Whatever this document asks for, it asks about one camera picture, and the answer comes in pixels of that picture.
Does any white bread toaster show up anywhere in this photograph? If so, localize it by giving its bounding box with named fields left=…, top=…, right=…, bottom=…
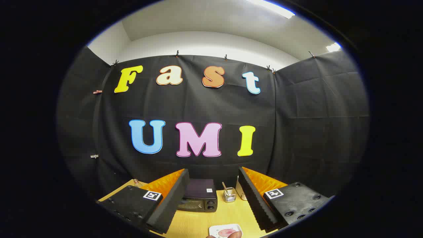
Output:
left=235, top=177, right=248, bottom=201

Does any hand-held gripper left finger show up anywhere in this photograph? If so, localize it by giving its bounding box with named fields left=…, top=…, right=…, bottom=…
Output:
left=97, top=169, right=190, bottom=234

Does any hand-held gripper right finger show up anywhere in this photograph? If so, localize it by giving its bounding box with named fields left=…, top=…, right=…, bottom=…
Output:
left=238, top=167, right=331, bottom=232

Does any long ceiling light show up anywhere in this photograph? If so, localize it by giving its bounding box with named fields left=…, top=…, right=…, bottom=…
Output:
left=246, top=0, right=295, bottom=19

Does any black toaster oven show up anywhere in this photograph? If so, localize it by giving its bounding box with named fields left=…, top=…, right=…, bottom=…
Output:
left=177, top=179, right=218, bottom=212

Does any black backdrop cloth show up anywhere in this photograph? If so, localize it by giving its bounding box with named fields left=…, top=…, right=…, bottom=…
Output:
left=56, top=46, right=370, bottom=202

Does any white square plate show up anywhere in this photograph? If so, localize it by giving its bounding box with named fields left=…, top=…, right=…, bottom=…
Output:
left=209, top=224, right=243, bottom=238

